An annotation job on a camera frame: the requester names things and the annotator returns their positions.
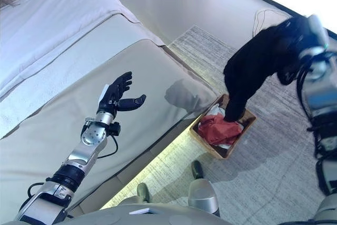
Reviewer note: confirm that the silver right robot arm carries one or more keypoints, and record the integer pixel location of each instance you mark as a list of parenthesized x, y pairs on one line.
[(321, 98)]

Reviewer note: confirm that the white garment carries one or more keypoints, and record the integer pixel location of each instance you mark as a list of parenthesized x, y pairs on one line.
[(214, 110)]

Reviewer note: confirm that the beige bed cover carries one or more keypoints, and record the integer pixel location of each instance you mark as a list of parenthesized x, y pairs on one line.
[(65, 98)]

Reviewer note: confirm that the small beige wavy rug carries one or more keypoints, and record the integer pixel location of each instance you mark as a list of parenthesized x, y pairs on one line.
[(263, 17)]

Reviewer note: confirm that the robot right leg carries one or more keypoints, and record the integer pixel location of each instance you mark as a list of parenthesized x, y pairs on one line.
[(202, 190)]

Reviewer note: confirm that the white duvet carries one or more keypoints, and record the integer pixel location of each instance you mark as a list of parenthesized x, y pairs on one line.
[(52, 24)]

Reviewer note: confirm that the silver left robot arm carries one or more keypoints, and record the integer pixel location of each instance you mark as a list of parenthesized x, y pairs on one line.
[(84, 151)]

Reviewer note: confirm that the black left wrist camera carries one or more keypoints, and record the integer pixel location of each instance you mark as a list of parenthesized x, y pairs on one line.
[(115, 128)]

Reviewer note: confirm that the beige upholstered bed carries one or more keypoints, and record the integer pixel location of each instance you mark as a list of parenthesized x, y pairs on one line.
[(110, 183)]

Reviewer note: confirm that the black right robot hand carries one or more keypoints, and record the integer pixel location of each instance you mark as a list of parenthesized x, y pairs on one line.
[(316, 28)]

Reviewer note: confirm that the robot left leg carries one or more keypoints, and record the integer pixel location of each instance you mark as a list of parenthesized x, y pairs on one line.
[(143, 193)]

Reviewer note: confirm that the black garment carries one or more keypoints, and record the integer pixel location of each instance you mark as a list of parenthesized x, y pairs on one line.
[(252, 72)]

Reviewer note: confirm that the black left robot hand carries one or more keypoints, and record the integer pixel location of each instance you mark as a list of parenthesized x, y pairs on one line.
[(113, 96)]

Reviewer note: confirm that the brown wicker basket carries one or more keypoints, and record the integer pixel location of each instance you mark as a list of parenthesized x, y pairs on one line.
[(247, 122)]

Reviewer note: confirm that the orange garment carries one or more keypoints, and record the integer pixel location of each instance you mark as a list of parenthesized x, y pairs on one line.
[(218, 130)]

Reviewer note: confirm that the robot leg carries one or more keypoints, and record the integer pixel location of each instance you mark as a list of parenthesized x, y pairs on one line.
[(202, 190), (143, 193)]

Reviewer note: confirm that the grey robot torso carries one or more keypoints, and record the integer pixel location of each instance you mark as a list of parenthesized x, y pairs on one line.
[(144, 215)]

